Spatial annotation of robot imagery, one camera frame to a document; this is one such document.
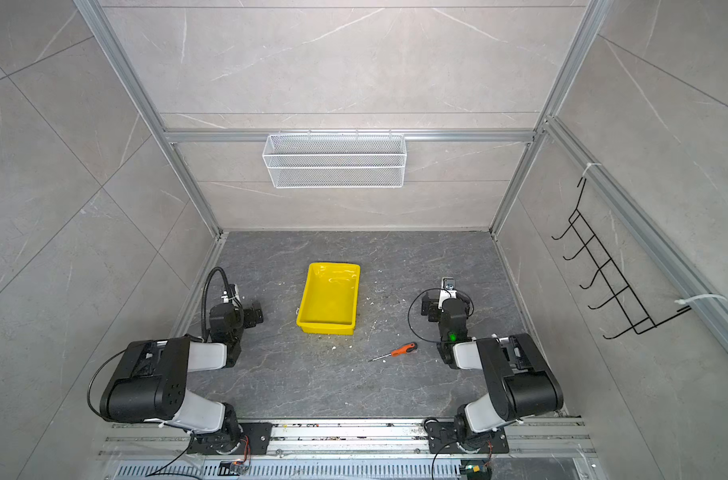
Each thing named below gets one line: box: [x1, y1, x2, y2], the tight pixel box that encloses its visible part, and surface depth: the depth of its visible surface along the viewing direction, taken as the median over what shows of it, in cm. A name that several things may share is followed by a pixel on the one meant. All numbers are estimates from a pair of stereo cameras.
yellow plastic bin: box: [296, 262, 361, 335], surface depth 98 cm
